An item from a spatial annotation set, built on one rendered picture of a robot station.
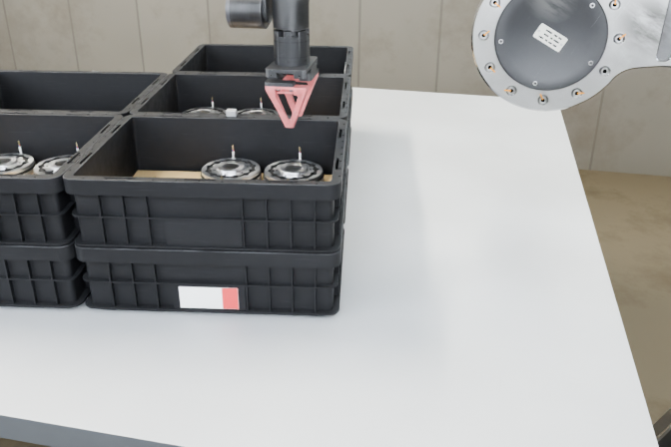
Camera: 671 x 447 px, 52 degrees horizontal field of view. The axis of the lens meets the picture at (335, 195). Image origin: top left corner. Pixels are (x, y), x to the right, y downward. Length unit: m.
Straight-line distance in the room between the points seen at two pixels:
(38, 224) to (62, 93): 0.61
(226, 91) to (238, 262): 0.60
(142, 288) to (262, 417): 0.31
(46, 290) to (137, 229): 0.19
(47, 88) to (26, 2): 2.59
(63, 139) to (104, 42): 2.71
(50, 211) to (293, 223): 0.36
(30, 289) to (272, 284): 0.38
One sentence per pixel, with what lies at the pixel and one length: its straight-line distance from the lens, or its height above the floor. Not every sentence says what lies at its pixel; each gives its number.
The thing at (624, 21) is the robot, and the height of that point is 1.16.
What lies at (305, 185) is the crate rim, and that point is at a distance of 0.95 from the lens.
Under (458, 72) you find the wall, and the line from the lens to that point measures 3.50.
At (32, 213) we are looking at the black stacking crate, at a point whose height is 0.87.
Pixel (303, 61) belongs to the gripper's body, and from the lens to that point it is 1.09.
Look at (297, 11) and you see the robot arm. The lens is 1.08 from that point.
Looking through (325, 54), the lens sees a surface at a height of 0.91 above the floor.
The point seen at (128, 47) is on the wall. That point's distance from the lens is 3.96.
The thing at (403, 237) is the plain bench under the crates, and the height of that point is 0.70.
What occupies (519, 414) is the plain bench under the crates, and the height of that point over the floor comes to 0.70.
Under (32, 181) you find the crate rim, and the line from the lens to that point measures 1.05.
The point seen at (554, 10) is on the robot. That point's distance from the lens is 0.93.
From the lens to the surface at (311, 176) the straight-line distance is 1.16.
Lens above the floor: 1.31
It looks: 25 degrees down
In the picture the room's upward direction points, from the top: straight up
